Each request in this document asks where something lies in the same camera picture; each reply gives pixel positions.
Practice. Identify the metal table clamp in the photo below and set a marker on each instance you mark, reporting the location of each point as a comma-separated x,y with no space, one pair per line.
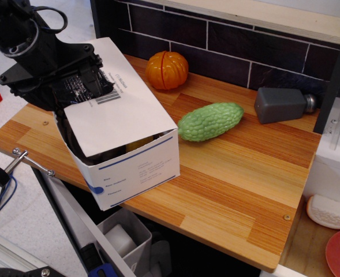
19,156

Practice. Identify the orange toy pumpkin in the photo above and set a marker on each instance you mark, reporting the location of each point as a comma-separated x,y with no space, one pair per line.
167,70

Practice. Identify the white toy bread slice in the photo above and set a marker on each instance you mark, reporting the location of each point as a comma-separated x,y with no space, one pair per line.
324,211

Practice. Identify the green toy bitter gourd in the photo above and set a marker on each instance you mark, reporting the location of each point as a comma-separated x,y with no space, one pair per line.
209,121

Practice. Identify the wooden shelf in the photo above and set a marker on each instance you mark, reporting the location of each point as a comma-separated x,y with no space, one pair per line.
266,15

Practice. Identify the white cup in bin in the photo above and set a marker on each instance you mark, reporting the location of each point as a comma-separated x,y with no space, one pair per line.
120,240

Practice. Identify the grey plastic bin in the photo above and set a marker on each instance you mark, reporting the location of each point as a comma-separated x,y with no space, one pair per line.
139,259

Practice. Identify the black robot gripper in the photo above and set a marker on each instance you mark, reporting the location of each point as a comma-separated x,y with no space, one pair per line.
46,69

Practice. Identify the yellow toy corn front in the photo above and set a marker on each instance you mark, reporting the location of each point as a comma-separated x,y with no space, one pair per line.
137,144

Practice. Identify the white cardboard box with flap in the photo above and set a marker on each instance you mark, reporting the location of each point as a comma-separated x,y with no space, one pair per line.
105,125

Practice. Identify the grey shaker bottle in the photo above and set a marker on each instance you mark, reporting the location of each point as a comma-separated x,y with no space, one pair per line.
283,104

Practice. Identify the blue black tool handle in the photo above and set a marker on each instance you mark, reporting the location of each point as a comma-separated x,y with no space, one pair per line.
94,264

